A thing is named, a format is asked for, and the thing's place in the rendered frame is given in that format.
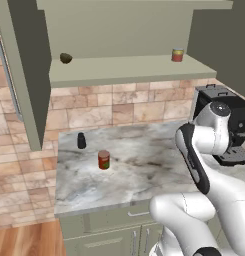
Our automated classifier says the silver cabinet door handle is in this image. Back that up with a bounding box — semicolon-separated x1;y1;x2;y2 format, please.
0;25;24;122

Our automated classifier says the dark brown round food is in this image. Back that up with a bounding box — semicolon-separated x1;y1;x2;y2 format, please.
59;52;74;65

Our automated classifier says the black coffee machine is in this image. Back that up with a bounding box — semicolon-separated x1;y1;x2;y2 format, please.
189;83;245;167

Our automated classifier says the silver base cabinet handle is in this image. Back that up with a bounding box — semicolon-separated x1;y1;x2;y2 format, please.
144;227;151;255
131;230;138;256

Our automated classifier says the silver drawer handle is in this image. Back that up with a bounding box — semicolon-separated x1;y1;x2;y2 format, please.
127;210;151;218

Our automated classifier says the grey-green cabinet door with handle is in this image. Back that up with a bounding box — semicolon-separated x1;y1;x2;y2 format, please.
0;0;53;152

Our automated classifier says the red can with yellow lid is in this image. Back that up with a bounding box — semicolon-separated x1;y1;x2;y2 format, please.
171;47;185;63

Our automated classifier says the grey-green wall cabinet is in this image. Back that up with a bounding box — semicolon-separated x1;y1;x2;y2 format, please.
35;0;234;89

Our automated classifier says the red can with green label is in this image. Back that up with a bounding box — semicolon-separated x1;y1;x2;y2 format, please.
97;149;111;171

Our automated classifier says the black pepper shaker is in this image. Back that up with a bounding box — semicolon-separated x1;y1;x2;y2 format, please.
76;131;88;150

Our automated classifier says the grey-green drawer front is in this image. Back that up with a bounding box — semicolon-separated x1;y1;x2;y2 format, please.
83;204;162;234

